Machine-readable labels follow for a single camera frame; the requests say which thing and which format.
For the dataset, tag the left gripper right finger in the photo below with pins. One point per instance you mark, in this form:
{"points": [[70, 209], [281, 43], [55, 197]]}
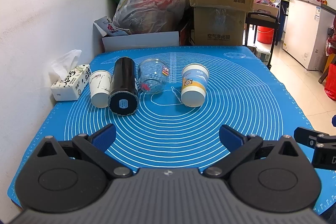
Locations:
{"points": [[242, 149]]}

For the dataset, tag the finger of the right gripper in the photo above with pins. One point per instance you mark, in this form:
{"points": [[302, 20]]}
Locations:
{"points": [[306, 136]]}

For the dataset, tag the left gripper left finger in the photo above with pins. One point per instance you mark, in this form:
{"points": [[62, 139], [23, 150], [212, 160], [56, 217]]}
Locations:
{"points": [[92, 149]]}

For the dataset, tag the blue orange paper cup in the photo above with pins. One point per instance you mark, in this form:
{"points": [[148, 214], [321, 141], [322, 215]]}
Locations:
{"points": [[195, 78]]}

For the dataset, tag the small white paper cup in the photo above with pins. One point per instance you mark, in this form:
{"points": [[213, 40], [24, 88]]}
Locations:
{"points": [[99, 85]]}

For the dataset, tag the black cylindrical bottle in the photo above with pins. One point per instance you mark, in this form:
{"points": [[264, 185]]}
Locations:
{"points": [[123, 98]]}

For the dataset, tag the white tissue box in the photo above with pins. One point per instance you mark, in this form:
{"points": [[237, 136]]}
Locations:
{"points": [[72, 78]]}

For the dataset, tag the blue silicone baking mat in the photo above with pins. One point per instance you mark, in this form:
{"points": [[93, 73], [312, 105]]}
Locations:
{"points": [[168, 145]]}

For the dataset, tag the clear glass jar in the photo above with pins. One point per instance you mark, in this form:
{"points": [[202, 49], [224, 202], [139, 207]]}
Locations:
{"points": [[153, 75]]}

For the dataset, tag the white open cardboard box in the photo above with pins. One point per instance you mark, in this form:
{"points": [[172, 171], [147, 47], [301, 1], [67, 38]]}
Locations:
{"points": [[116, 39]]}

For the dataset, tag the red bucket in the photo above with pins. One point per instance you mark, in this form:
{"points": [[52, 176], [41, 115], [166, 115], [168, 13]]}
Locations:
{"points": [[265, 34]]}

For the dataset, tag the white chest freezer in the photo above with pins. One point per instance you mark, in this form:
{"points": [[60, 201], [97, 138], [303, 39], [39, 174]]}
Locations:
{"points": [[307, 31]]}

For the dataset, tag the lower cardboard box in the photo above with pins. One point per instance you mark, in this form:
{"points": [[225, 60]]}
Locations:
{"points": [[218, 27]]}

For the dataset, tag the clear plastic bag red contents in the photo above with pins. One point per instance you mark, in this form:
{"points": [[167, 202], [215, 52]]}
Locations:
{"points": [[149, 16]]}

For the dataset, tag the black metal cart frame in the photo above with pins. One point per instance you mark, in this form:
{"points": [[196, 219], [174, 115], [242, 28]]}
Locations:
{"points": [[258, 19]]}

